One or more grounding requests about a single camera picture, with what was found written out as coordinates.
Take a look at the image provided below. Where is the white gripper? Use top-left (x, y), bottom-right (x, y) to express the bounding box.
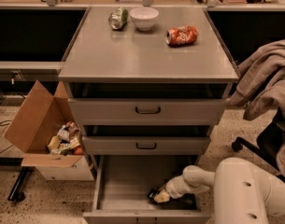
top-left (154, 175), bottom-right (188, 203)

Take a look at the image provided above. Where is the dark chocolate rxbar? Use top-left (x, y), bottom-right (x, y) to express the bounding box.
top-left (147, 188), bottom-right (160, 200)

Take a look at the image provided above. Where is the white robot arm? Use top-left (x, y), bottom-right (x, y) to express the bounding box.
top-left (154, 158), bottom-right (285, 224)

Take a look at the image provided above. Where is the bottom grey drawer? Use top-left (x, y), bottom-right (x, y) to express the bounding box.
top-left (83, 156), bottom-right (210, 224)

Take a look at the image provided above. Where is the grey drawer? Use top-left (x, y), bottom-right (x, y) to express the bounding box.
top-left (83, 125), bottom-right (212, 155)
top-left (67, 83), bottom-right (234, 126)
top-left (83, 156), bottom-right (210, 224)

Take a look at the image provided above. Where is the middle grey drawer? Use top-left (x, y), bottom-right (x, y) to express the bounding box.
top-left (83, 125), bottom-right (212, 155)

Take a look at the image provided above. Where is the grey drawer cabinet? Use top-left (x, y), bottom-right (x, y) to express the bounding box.
top-left (58, 6), bottom-right (239, 161)

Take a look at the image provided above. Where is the top grey drawer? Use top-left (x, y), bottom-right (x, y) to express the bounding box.
top-left (67, 83), bottom-right (234, 126)

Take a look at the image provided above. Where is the white box under cardboard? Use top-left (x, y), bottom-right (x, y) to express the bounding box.
top-left (37, 157), bottom-right (94, 181)

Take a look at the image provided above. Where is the snack packets pile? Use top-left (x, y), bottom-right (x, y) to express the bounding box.
top-left (47, 121), bottom-right (83, 156)

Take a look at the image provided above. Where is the black office chair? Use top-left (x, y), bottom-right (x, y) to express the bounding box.
top-left (232, 109), bottom-right (285, 170)

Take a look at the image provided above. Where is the black table leg base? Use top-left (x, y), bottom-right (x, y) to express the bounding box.
top-left (0, 157), bottom-right (33, 203)

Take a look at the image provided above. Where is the open cardboard box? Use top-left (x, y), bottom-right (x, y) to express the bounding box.
top-left (4, 80), bottom-right (82, 168)

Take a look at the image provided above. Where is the crushed orange soda can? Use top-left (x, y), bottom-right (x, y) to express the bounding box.
top-left (165, 25), bottom-right (198, 46)

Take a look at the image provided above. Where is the white bowl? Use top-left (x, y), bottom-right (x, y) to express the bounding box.
top-left (130, 7), bottom-right (159, 31)

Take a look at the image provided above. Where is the crushed green soda can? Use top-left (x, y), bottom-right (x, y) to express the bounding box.
top-left (108, 7), bottom-right (128, 30)

